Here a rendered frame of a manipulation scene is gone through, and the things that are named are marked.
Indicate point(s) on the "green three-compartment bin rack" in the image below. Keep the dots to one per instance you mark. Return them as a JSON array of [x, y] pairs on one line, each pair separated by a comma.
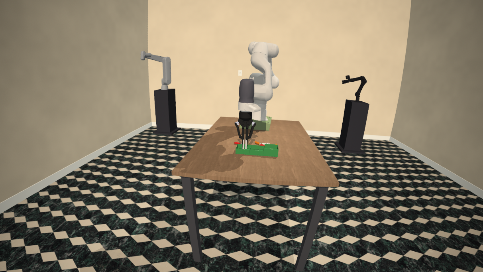
[[267, 150]]

